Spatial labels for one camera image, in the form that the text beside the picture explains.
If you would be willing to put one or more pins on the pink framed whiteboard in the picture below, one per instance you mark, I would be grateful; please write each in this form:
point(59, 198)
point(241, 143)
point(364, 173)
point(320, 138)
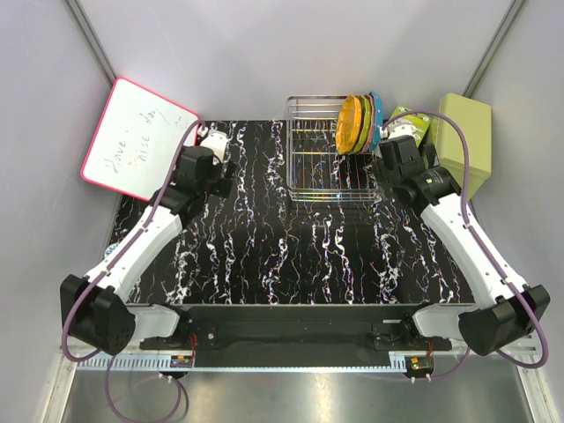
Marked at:
point(135, 140)

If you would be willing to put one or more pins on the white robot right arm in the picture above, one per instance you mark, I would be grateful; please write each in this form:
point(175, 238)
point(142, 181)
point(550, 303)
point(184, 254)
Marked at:
point(505, 307)

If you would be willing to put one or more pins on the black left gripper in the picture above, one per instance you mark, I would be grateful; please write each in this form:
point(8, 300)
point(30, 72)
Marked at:
point(225, 177)

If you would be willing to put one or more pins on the metal wire dish rack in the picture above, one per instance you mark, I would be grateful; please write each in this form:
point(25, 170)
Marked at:
point(315, 172)

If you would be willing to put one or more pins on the blue white round container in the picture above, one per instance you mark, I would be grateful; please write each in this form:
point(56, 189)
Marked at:
point(110, 251)

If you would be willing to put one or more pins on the blue polka dot plate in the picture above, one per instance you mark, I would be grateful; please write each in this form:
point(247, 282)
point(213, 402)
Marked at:
point(378, 120)

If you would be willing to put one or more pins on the green polka dot plate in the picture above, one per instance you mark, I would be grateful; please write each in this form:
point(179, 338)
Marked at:
point(366, 119)

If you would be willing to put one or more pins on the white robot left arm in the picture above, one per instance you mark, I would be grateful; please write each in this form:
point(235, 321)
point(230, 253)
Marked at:
point(95, 308)

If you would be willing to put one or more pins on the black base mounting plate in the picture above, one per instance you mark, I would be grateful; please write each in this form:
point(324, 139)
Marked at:
point(300, 337)

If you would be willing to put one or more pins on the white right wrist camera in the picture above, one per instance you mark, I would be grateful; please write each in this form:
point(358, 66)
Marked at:
point(403, 129)

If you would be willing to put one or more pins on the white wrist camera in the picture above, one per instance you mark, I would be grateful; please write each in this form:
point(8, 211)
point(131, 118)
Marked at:
point(403, 129)
point(215, 140)

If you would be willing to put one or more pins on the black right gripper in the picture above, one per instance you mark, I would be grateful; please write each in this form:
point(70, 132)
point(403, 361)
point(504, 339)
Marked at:
point(381, 175)

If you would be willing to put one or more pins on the pale green bin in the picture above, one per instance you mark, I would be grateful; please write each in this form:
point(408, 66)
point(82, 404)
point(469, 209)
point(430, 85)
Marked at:
point(474, 118)

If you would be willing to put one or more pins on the pink polka dot plate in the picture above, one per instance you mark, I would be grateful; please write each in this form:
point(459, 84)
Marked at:
point(371, 131)

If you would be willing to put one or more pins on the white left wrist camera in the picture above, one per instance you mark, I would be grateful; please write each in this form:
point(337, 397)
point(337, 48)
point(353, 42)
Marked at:
point(215, 140)

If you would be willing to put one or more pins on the orange polka dot plate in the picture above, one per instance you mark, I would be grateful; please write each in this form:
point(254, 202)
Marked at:
point(348, 125)

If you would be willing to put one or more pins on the green printed cardboard box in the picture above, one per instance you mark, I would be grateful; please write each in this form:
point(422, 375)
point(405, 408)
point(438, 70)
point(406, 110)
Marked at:
point(421, 122)

